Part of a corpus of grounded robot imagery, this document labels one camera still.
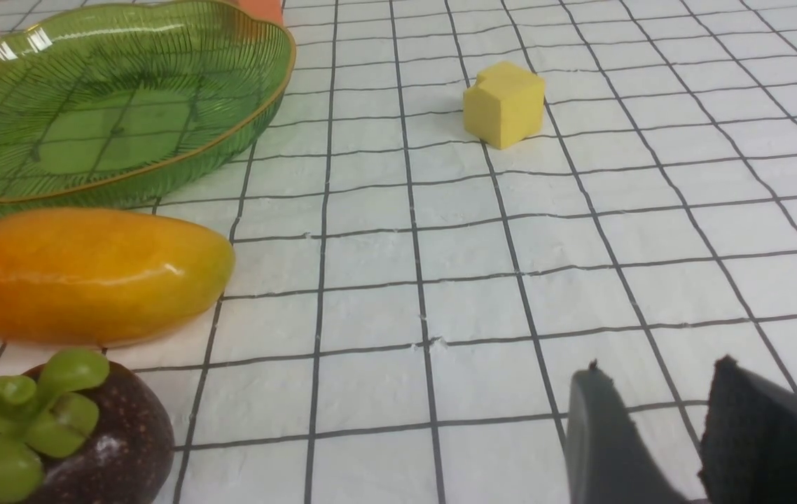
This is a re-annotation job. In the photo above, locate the yellow foam cube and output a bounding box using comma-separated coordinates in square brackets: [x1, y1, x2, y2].
[462, 61, 546, 150]

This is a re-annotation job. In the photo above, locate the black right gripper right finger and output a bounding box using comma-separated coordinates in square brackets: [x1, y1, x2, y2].
[699, 356, 797, 503]

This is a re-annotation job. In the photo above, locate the green glass leaf plate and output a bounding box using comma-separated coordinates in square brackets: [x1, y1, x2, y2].
[0, 1, 297, 216]

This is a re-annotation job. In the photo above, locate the purple mangosteen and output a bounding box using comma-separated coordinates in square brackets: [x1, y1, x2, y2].
[0, 348, 174, 503]

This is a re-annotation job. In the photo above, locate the white grid tablecloth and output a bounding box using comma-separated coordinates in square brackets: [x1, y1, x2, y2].
[0, 0, 797, 504]

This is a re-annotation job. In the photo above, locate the orange foam cube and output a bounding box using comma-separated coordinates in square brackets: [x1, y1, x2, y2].
[233, 0, 284, 26]

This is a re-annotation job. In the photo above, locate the orange mango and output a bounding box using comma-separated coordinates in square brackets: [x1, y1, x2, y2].
[0, 207, 236, 348]

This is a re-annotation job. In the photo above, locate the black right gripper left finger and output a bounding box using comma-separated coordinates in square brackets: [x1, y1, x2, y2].
[564, 360, 687, 503]

